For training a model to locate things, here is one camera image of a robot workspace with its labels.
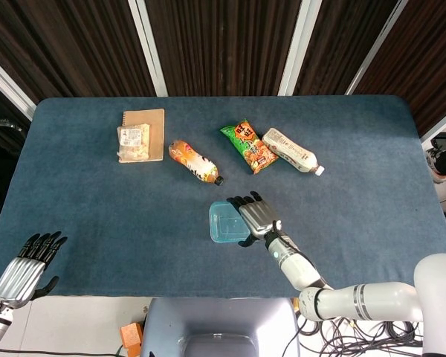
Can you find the clear plastic food container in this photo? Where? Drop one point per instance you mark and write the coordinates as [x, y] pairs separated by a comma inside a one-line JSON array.
[[223, 241]]

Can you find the brown spiral notebook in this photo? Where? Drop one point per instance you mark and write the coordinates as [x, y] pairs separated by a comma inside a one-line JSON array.
[[156, 124]]

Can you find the clear snack packet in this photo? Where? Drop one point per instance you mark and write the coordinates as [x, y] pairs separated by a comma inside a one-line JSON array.
[[134, 141]]

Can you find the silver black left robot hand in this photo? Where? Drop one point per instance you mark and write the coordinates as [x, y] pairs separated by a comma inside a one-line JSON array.
[[18, 279]]

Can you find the green orange snack bag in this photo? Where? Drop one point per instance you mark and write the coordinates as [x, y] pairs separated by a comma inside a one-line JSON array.
[[251, 147]]

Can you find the orange tea bottle black cap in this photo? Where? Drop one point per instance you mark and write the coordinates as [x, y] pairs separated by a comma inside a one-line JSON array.
[[193, 160]]

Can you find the translucent blue plastic lid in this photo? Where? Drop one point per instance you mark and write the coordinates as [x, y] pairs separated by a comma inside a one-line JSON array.
[[225, 223]]

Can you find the white partition frame post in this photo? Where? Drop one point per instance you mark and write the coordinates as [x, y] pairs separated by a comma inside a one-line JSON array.
[[442, 126], [7, 83], [375, 48], [299, 48], [146, 48]]

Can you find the grey blue robot torso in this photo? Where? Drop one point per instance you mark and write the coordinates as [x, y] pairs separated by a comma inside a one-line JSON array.
[[219, 320]]

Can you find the blue felt table cloth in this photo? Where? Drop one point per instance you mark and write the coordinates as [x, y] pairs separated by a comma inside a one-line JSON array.
[[134, 230]]

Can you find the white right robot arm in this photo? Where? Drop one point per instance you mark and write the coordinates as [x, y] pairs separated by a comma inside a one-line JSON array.
[[375, 301]]

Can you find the white label bottle white cap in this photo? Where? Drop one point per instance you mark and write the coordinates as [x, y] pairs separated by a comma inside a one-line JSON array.
[[290, 150]]

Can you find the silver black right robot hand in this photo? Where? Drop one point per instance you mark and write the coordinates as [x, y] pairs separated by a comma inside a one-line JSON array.
[[258, 219]]

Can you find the white sneaker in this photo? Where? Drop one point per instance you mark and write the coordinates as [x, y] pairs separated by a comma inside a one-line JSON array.
[[433, 163]]

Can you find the orange block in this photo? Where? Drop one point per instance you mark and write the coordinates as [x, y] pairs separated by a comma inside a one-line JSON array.
[[131, 334]]

